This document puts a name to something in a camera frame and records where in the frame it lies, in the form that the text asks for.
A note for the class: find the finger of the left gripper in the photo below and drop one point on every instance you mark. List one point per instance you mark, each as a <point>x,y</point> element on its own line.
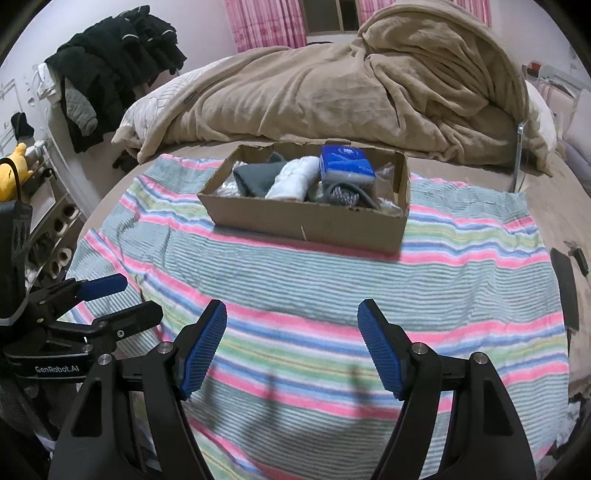
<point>62,297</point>
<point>104,332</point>

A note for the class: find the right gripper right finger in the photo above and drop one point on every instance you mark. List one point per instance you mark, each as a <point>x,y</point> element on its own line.
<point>485,440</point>

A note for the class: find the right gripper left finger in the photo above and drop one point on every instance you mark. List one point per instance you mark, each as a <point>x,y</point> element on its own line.
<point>98,439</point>

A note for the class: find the bag of cotton swabs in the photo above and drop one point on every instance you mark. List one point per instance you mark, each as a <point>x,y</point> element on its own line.
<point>233,186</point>

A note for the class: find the grey sock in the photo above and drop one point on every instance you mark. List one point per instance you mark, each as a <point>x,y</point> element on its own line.
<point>256,179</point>

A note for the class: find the white sock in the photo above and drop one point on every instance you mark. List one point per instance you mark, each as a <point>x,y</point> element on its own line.
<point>295,178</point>

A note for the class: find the dark patterned sock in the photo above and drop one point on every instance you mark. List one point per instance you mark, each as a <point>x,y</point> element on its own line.
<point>349,195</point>

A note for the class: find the clear bag with snacks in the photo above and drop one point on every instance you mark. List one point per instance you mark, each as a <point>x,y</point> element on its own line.
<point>387,199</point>

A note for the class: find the blue Vinda tissue pack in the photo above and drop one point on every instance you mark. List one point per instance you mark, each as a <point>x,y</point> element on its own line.
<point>340,163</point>

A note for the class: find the white shoe rack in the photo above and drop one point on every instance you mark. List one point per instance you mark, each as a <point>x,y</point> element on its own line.
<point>56,219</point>

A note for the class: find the striped colourful towel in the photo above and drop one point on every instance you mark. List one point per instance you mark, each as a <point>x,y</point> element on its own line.
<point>292,392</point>

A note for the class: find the yellow plush toy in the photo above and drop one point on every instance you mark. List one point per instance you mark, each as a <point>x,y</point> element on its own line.
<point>14,171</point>

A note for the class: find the black flat device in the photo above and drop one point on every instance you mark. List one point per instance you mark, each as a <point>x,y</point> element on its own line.
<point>567,288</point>

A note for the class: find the black clothes pile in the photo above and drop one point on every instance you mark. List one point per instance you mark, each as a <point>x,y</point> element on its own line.
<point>100,69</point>

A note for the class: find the brown cardboard box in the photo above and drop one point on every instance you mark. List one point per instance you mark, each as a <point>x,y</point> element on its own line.
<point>340,226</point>

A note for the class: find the white pillow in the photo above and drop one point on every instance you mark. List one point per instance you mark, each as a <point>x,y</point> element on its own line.
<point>540,129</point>

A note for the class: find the pink curtain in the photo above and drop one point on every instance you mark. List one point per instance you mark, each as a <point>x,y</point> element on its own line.
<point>266,23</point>

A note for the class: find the tan fleece blanket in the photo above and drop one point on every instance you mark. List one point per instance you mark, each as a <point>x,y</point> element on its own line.
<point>421,76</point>

